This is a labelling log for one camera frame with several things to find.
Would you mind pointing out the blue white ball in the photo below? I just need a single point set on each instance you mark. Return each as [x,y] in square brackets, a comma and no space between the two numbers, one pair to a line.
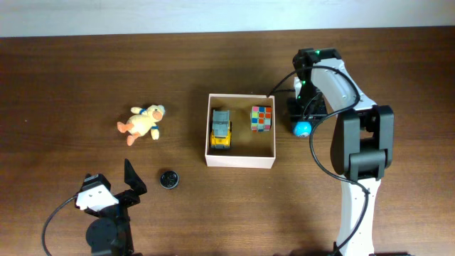
[302,129]

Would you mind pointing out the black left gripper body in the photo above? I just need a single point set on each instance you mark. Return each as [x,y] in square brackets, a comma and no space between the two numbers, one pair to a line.
[127,198]

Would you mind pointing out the pink cardboard box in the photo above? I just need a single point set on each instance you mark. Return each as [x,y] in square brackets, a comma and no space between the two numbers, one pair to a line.
[248,149]

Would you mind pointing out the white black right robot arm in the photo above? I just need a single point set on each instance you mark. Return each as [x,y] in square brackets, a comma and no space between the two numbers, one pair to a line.
[361,147]

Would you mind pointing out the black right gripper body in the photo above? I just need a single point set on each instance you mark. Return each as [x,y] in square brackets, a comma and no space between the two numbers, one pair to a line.
[307,117]

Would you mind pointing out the black round lid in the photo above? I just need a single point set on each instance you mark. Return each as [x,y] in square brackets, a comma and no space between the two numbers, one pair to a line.
[169,179]

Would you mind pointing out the yellow grey toy truck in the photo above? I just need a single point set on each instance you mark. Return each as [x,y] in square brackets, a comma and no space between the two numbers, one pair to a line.
[220,136]

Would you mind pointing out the yellow plush duck toy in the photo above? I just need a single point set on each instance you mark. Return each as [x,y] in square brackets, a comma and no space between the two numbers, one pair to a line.
[142,121]

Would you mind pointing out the colourful puzzle cube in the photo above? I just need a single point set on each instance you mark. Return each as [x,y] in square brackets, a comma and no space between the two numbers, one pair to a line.
[261,119]

